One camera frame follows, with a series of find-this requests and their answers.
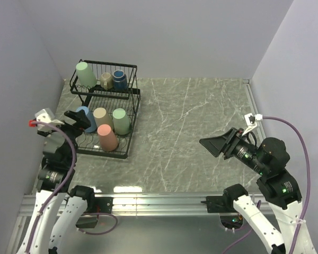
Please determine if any olive ceramic mug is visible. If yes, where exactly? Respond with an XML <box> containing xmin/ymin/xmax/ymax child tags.
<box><xmin>100</xmin><ymin>72</ymin><xmax>113</xmax><ymax>90</ymax></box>

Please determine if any pink plastic cup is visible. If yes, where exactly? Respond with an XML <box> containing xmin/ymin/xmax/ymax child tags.
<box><xmin>97</xmin><ymin>124</ymin><xmax>119</xmax><ymax>152</ymax></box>

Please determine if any small green plastic cup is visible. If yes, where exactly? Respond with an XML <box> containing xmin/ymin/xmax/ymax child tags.
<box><xmin>76</xmin><ymin>61</ymin><xmax>97</xmax><ymax>88</ymax></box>

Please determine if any blue plastic cup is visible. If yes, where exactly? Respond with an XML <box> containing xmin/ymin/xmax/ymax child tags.
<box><xmin>76</xmin><ymin>106</ymin><xmax>98</xmax><ymax>133</ymax></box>

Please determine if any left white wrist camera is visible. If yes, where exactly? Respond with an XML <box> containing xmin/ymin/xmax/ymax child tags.
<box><xmin>34</xmin><ymin>108</ymin><xmax>64</xmax><ymax>132</ymax></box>

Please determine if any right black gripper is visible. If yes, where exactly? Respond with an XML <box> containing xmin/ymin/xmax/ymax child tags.
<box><xmin>198</xmin><ymin>124</ymin><xmax>267</xmax><ymax>173</ymax></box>

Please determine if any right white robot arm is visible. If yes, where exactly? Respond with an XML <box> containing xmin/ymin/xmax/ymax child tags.
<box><xmin>199</xmin><ymin>128</ymin><xmax>316</xmax><ymax>253</ymax></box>

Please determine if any black wire dish rack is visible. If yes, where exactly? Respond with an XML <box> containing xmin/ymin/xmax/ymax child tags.
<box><xmin>69</xmin><ymin>60</ymin><xmax>141</xmax><ymax>159</ymax></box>

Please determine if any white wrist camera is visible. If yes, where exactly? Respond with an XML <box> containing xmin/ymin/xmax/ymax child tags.
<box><xmin>34</xmin><ymin>108</ymin><xmax>64</xmax><ymax>132</ymax></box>
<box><xmin>242</xmin><ymin>113</ymin><xmax>263</xmax><ymax>136</ymax></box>

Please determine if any large green plastic cup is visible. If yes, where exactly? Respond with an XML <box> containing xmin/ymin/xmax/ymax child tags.
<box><xmin>112</xmin><ymin>108</ymin><xmax>130</xmax><ymax>135</ymax></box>

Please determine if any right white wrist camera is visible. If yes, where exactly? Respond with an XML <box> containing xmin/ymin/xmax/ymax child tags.
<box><xmin>242</xmin><ymin>113</ymin><xmax>263</xmax><ymax>136</ymax></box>

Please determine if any beige plastic cup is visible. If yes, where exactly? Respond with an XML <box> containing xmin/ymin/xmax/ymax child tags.
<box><xmin>93</xmin><ymin>107</ymin><xmax>114</xmax><ymax>130</ymax></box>

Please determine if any aluminium mounting rail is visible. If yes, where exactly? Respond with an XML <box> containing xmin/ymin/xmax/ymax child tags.
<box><xmin>18</xmin><ymin>194</ymin><xmax>299</xmax><ymax>216</ymax></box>

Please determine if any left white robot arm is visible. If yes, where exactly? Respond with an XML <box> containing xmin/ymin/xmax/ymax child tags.
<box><xmin>18</xmin><ymin>108</ymin><xmax>96</xmax><ymax>253</ymax></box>

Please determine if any dark blue glazed mug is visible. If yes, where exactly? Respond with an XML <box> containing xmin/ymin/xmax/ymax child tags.
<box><xmin>112</xmin><ymin>70</ymin><xmax>128</xmax><ymax>91</ymax></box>

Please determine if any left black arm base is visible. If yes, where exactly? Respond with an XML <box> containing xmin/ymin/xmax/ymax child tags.
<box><xmin>91</xmin><ymin>197</ymin><xmax>113</xmax><ymax>214</ymax></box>

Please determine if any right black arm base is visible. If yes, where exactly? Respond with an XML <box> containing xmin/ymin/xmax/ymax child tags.
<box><xmin>202</xmin><ymin>196</ymin><xmax>232</xmax><ymax>213</ymax></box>

